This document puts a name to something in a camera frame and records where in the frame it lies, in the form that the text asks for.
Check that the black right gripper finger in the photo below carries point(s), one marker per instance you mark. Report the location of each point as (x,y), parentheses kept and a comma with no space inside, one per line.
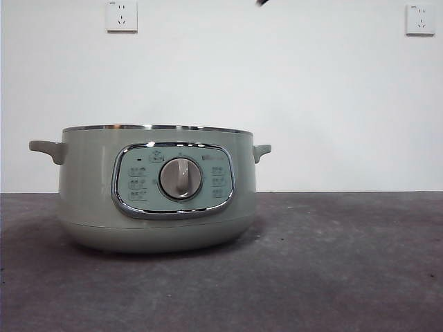
(262,2)

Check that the pale green electric cooking pot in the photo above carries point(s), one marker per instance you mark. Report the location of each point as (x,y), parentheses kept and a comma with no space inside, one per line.
(86,186)

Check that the white wall socket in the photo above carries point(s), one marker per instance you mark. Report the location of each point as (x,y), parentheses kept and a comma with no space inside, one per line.
(420,20)
(121,16)

